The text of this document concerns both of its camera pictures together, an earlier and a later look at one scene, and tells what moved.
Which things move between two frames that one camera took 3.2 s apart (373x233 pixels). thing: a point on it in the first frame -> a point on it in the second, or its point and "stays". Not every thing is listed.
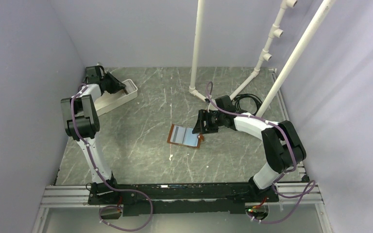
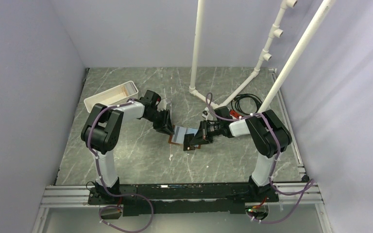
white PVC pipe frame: [275, 30] stays
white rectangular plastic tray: [109, 101] stays
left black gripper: [118, 85] -> [165, 126]
